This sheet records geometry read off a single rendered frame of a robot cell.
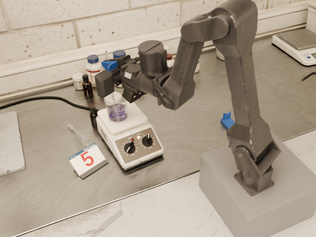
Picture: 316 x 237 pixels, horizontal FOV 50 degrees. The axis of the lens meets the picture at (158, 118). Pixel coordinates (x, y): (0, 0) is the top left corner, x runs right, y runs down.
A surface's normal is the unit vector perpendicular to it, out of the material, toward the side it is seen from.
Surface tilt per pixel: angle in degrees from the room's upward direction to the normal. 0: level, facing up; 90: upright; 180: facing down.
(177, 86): 66
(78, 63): 90
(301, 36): 0
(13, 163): 0
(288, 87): 0
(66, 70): 90
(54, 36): 90
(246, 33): 86
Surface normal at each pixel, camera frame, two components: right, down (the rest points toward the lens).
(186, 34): -0.67, 0.53
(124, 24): 0.40, 0.55
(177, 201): -0.04, -0.79
